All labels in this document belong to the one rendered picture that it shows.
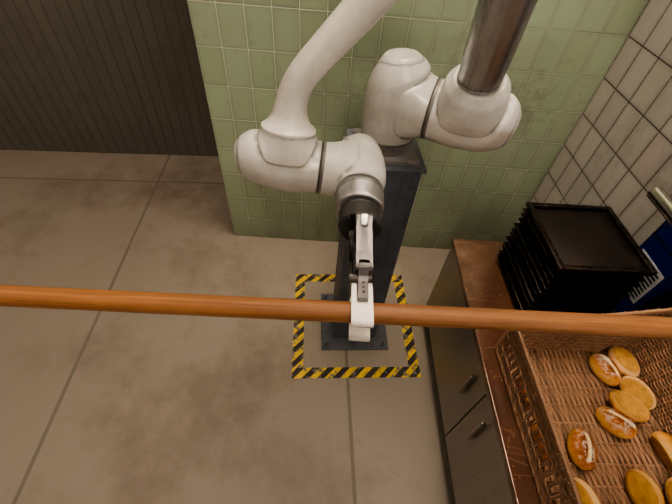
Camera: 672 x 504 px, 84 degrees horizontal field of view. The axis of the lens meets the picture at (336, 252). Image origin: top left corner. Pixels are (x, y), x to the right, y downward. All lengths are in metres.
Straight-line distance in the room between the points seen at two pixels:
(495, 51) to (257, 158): 0.50
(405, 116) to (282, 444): 1.29
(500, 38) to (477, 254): 0.88
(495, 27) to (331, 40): 0.32
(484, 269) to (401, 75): 0.80
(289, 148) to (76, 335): 1.66
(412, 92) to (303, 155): 0.41
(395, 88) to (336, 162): 0.36
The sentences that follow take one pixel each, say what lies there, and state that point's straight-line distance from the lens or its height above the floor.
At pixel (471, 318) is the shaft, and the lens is 0.55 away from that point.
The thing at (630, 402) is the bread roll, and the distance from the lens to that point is 1.36.
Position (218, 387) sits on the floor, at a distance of 1.79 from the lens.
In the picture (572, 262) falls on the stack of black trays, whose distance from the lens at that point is 1.26.
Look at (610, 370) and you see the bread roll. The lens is 1.39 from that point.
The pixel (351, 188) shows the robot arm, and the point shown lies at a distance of 0.65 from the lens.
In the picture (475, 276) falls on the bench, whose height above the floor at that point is 0.58.
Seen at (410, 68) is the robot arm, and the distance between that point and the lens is 1.01.
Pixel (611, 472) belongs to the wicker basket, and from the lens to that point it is 1.31.
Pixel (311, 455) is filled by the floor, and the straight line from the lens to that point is 1.67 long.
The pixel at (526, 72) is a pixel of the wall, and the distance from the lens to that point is 1.79.
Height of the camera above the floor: 1.62
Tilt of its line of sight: 48 degrees down
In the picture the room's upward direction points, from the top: 5 degrees clockwise
